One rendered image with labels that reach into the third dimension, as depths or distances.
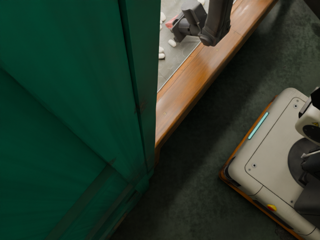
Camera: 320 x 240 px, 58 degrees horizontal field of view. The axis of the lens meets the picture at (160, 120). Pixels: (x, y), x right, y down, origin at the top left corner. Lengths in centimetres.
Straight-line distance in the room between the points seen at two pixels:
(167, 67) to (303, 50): 131
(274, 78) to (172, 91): 112
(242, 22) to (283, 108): 62
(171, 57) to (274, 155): 77
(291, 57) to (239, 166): 94
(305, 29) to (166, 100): 150
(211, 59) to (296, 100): 74
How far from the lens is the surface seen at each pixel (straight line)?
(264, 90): 197
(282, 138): 160
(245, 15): 122
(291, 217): 158
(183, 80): 103
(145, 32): 18
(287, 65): 211
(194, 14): 95
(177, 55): 110
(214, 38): 92
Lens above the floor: 170
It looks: 74 degrees down
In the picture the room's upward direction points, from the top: 5 degrees clockwise
